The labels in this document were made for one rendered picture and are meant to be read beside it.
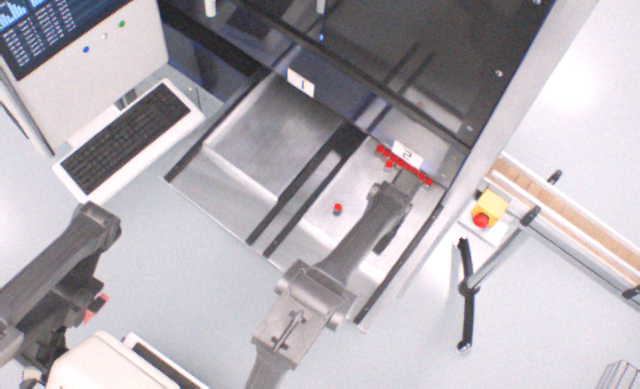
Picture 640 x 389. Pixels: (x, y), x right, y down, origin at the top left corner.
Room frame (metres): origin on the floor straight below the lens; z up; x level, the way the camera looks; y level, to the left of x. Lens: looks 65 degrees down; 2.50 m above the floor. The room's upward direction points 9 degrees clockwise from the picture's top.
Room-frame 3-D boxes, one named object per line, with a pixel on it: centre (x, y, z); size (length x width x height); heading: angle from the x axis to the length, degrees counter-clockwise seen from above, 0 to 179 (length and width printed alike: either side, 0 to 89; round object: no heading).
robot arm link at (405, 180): (0.56, -0.15, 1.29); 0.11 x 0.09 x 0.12; 155
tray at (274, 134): (0.87, 0.14, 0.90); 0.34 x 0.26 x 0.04; 152
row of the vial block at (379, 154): (0.81, -0.21, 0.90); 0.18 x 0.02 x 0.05; 62
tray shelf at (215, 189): (0.73, 0.02, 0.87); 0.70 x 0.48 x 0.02; 62
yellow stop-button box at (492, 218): (0.70, -0.44, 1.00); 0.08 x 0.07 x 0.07; 152
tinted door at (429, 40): (0.84, -0.14, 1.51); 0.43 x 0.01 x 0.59; 62
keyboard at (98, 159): (0.82, 0.58, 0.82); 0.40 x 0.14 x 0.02; 144
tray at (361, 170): (0.71, -0.16, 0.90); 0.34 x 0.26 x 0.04; 153
